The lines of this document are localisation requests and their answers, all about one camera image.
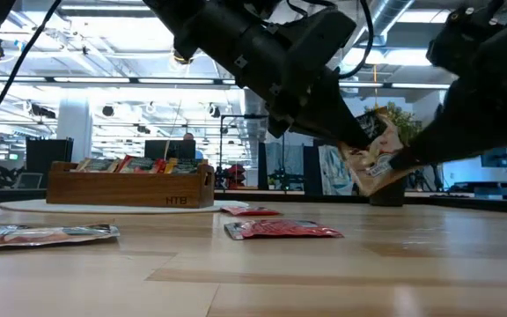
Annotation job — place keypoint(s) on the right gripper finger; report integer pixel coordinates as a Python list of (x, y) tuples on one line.
[(478, 119)]

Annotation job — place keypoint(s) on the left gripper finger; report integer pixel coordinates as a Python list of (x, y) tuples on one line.
[(332, 119)]

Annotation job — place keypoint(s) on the red tea bag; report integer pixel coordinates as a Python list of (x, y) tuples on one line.
[(284, 229), (251, 211), (139, 164)]

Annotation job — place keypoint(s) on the wooden tea box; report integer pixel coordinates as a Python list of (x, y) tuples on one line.
[(126, 191)]

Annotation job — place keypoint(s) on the white round plate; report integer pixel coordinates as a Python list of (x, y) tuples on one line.
[(104, 207)]

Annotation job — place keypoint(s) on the patterned cloth sheet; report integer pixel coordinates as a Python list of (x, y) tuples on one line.
[(328, 171)]

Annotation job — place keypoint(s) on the black panel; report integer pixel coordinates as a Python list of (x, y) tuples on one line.
[(310, 171)]

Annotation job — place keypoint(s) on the green potted plant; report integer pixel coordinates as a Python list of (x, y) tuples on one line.
[(409, 125)]

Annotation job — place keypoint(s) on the grey background desk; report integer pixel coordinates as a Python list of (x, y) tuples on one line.
[(491, 190)]

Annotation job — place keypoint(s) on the person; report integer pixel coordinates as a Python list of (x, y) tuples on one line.
[(188, 136)]

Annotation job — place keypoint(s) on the black desk monitor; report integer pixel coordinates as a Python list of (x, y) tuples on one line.
[(170, 149)]

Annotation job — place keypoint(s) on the white column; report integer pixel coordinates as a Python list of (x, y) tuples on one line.
[(75, 132)]

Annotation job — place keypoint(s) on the black cabinet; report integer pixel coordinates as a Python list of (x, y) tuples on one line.
[(49, 158)]

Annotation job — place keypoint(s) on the silver ventilation duct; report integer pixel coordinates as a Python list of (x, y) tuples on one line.
[(253, 103)]

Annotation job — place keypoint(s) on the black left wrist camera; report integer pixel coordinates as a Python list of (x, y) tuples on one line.
[(324, 35)]

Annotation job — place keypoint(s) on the black aluminium table frame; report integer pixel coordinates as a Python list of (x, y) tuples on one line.
[(456, 204)]

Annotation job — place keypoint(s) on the silver slanted duct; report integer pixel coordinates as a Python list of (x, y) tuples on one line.
[(390, 17)]

